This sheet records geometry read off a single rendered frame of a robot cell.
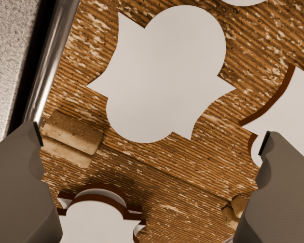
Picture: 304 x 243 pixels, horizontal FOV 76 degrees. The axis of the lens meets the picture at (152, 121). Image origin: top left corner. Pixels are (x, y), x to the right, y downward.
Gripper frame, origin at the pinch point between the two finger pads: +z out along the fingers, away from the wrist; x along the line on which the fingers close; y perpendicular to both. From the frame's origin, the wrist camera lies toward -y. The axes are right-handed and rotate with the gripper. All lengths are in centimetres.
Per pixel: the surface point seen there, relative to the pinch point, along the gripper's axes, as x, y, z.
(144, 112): -0.8, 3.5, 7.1
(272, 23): 10.0, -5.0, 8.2
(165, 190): 2.4, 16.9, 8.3
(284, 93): 12.6, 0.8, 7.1
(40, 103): -13.2, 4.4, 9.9
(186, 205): 5.8, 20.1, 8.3
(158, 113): 0.6, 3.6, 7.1
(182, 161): 4.2, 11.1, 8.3
